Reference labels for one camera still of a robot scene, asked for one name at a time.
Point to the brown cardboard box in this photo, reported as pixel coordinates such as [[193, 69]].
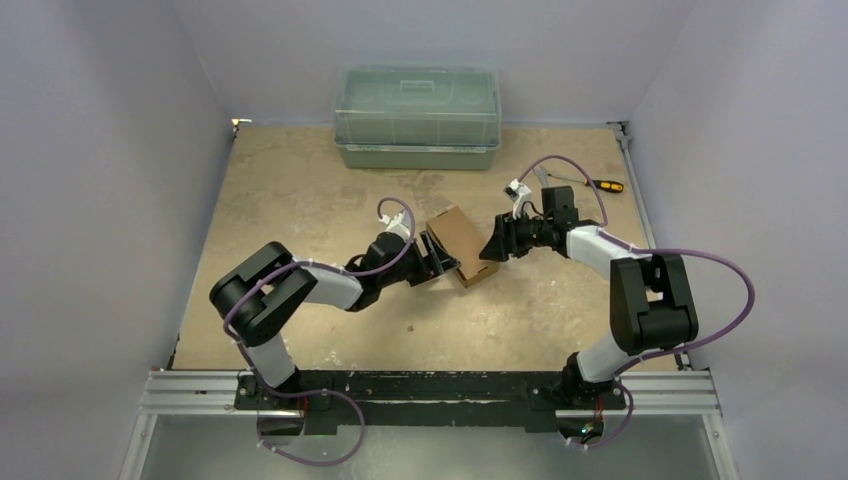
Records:
[[460, 237]]

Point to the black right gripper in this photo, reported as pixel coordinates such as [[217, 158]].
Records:
[[514, 236]]

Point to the silver open-end wrench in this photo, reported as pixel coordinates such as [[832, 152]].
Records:
[[542, 175]]

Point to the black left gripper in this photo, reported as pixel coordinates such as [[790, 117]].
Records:
[[434, 263]]

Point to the black yellow handled screwdriver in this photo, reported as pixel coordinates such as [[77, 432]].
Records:
[[609, 186]]

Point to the green clear-lid plastic toolbox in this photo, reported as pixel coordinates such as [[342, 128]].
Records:
[[417, 117]]

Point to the aluminium frame extrusion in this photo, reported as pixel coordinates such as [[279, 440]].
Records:
[[197, 392]]

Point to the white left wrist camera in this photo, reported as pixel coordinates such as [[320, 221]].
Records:
[[400, 224]]

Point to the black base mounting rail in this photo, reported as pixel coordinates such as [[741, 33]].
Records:
[[347, 411]]

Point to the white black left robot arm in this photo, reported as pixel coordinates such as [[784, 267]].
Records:
[[258, 297]]

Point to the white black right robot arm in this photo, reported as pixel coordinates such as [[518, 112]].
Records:
[[651, 307]]

